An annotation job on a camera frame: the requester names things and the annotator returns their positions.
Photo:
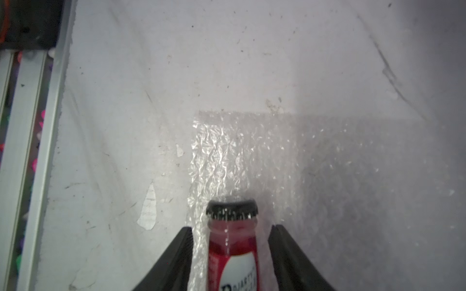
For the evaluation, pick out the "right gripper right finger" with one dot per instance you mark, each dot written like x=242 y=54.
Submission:
x=292 y=268

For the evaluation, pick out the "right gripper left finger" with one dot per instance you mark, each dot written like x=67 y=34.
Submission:
x=172 y=270

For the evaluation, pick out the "red glass bottle black cap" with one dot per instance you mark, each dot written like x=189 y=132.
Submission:
x=232 y=252

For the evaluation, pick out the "clear bubble wrap sheet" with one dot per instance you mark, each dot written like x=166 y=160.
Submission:
x=375 y=204

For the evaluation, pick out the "aluminium front rail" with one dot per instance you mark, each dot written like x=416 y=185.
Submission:
x=36 y=86

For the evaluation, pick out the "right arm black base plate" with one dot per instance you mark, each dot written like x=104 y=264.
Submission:
x=30 y=24

